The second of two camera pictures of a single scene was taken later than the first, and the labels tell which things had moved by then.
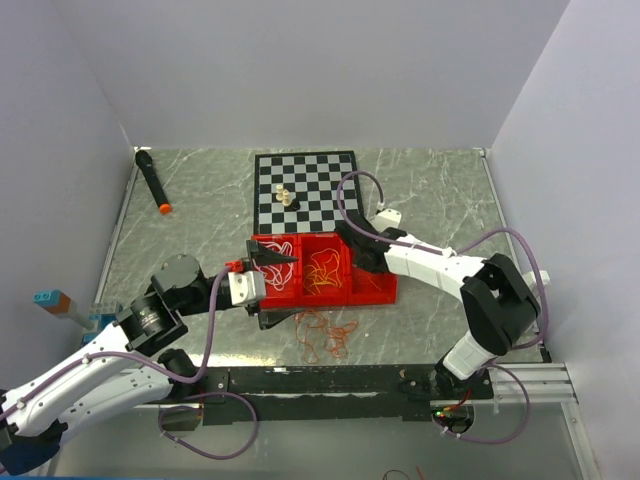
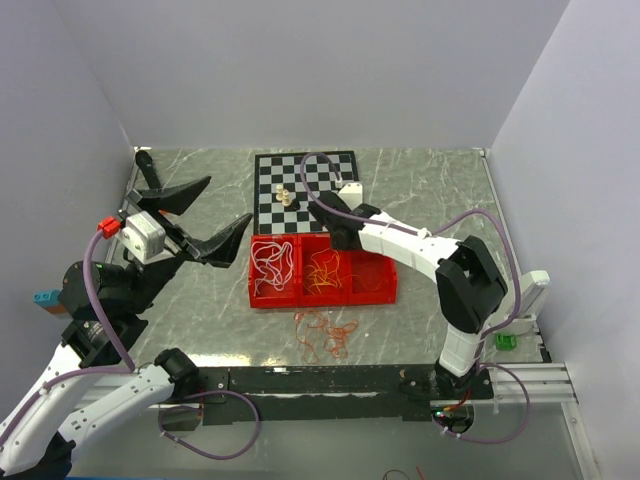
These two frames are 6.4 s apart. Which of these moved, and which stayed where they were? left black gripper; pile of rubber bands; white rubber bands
Moved: left black gripper
Stayed: pile of rubber bands; white rubber bands
